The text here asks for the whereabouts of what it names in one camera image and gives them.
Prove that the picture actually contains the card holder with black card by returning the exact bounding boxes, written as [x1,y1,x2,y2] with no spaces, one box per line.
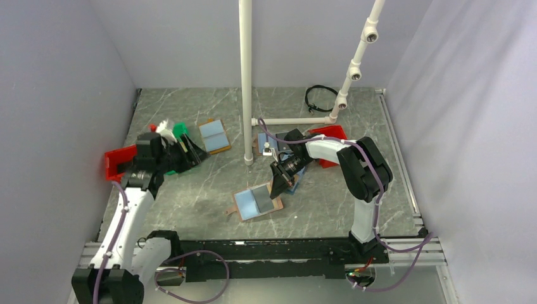
[255,132,291,155]

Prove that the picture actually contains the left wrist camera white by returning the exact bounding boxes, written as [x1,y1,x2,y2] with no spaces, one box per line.
[149,119,177,143]

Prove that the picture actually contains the brown blue card holder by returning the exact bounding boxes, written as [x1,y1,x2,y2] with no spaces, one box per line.
[224,182,284,222]

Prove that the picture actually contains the left red plastic bin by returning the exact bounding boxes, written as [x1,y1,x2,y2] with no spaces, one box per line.
[104,145,137,182]

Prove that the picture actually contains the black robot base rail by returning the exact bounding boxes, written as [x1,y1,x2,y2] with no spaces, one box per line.
[160,236,389,282]

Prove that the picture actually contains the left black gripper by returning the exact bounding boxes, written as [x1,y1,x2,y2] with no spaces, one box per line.
[156,133,210,174]

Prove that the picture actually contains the black cards in left bin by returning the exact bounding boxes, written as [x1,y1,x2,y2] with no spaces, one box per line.
[116,162,129,174]

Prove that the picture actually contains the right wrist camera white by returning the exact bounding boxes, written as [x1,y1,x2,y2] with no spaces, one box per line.
[262,141,274,156]

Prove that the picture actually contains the red plastic bin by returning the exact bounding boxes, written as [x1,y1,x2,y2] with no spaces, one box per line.
[308,125,347,168]
[104,145,137,182]

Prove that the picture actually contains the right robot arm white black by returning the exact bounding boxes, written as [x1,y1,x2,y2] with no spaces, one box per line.
[270,129,393,263]

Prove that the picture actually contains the open empty blue card holder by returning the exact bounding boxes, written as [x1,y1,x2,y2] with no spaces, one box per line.
[198,119,231,155]

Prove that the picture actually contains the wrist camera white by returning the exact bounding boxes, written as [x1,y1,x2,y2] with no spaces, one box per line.
[149,119,177,143]
[262,141,274,156]

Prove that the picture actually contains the white pvc pipe frame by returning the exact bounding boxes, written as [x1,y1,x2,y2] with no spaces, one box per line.
[238,0,385,166]

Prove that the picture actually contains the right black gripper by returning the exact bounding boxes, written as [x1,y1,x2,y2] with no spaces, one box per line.
[270,155,314,199]

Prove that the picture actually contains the right red plastic bin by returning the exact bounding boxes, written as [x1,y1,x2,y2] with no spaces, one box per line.
[308,125,347,168]

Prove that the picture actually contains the black coiled cable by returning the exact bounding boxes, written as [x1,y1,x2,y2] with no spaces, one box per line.
[305,84,340,115]

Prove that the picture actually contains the grey credit card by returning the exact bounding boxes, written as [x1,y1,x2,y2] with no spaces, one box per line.
[251,184,274,213]

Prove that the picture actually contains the green plastic bin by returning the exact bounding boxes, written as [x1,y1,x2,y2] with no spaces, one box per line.
[163,122,189,160]

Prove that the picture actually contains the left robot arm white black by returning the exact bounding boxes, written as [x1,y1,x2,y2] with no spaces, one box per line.
[71,131,209,303]

